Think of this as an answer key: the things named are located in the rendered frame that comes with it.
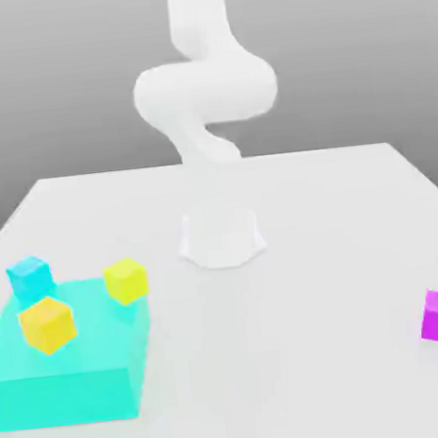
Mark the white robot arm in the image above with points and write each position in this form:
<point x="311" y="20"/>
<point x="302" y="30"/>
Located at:
<point x="205" y="91"/>

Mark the small yellow cube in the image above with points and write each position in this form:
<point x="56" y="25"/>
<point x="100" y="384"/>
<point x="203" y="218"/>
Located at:
<point x="126" y="281"/>

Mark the small cyan cube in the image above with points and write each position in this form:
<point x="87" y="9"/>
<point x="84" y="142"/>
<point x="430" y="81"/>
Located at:
<point x="30" y="278"/>

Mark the small orange cube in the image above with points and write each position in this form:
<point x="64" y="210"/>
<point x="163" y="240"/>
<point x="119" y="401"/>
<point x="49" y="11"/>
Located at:
<point x="47" y="326"/>

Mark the large turquoise box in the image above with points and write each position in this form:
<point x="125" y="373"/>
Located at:
<point x="84" y="351"/>

